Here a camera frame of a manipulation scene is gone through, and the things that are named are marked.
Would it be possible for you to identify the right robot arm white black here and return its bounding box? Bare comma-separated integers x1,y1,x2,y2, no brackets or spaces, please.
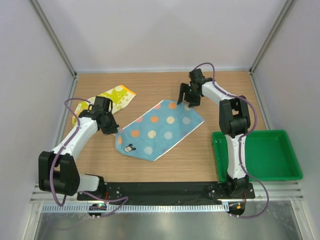
177,68,251,198

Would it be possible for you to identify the green plastic tray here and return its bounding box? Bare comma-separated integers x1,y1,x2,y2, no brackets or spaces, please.
212,130,303,183

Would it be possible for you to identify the blue polka dot towel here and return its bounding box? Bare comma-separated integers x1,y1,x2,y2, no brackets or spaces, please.
115,100,204,162

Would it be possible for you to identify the yellow green printed towel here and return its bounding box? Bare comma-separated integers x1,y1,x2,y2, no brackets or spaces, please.
74,85,136,116

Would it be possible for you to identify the left aluminium frame post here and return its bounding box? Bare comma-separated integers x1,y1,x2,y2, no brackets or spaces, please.
28,0,77,79

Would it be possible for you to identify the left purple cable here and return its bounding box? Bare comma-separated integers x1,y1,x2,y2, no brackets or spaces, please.
49,97,129,218

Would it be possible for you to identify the aluminium frame post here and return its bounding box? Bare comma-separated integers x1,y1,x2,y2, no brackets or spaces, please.
28,0,77,79
249,0,296,76

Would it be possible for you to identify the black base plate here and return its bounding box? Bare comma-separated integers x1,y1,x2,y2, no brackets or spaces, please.
91,181,255,206

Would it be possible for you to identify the right aluminium frame post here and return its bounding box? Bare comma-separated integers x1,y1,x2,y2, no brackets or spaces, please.
249,0,296,76

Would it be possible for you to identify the perforated metal cable rail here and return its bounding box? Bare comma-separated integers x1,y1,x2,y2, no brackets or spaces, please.
41,203,229,214

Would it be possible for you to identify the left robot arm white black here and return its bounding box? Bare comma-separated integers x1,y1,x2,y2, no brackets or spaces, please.
38,96,119,200

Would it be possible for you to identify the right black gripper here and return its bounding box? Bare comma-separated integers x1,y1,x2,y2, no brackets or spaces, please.
177,83,201,108

